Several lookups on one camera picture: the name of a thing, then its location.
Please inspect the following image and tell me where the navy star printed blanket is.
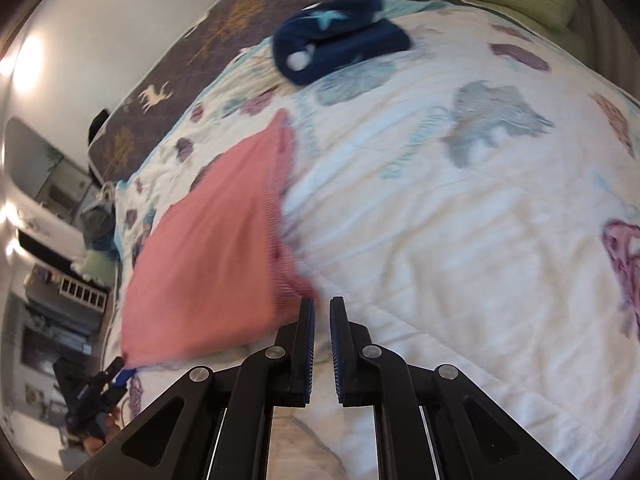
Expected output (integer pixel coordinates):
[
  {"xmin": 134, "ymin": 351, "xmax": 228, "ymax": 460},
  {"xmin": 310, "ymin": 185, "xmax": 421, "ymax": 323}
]
[{"xmin": 272, "ymin": 0, "xmax": 413, "ymax": 87}]

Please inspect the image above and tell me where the wall mirror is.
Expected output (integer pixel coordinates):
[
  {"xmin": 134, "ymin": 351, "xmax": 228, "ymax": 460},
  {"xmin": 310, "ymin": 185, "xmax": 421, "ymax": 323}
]
[{"xmin": 10, "ymin": 120, "xmax": 93, "ymax": 208}]

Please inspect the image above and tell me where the pink long-sleeved sweater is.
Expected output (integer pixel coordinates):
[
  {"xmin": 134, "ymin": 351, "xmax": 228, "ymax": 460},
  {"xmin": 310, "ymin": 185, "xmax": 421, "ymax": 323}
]
[{"xmin": 120, "ymin": 108, "xmax": 321, "ymax": 373}]

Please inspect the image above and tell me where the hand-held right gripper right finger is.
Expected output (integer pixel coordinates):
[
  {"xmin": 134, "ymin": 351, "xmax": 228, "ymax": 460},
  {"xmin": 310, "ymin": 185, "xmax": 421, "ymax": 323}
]
[{"xmin": 329, "ymin": 296, "xmax": 581, "ymax": 480}]

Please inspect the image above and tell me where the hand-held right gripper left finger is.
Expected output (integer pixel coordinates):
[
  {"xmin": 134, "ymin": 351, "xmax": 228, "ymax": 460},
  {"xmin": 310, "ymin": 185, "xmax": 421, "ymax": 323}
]
[{"xmin": 65, "ymin": 297, "xmax": 317, "ymax": 480}]

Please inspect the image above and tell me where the seashell printed quilt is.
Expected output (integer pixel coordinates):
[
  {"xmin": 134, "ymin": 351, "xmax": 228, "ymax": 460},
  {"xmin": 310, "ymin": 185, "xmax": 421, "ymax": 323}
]
[{"xmin": 112, "ymin": 0, "xmax": 640, "ymax": 480}]

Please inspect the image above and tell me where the person's left hand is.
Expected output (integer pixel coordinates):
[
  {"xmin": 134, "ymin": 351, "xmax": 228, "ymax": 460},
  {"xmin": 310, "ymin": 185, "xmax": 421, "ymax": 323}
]
[{"xmin": 82, "ymin": 407, "xmax": 123, "ymax": 453}]

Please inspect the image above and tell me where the white shelf rack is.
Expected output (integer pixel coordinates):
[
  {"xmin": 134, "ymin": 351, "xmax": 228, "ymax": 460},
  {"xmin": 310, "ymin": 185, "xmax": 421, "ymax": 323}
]
[{"xmin": 57, "ymin": 277, "xmax": 108, "ymax": 311}]

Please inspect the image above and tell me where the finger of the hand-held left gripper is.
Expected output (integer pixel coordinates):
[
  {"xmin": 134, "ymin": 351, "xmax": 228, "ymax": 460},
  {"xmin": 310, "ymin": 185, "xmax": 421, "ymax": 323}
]
[{"xmin": 102, "ymin": 357, "xmax": 138, "ymax": 390}]

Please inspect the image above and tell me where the grey backpack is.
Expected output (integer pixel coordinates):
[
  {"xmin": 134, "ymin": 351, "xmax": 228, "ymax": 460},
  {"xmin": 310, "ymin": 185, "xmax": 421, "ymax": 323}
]
[{"xmin": 80, "ymin": 185, "xmax": 121, "ymax": 251}]

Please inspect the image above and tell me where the black cloth behind mattress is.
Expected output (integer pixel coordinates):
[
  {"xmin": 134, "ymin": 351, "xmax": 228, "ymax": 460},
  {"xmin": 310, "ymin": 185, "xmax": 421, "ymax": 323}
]
[{"xmin": 89, "ymin": 109, "xmax": 111, "ymax": 141}]

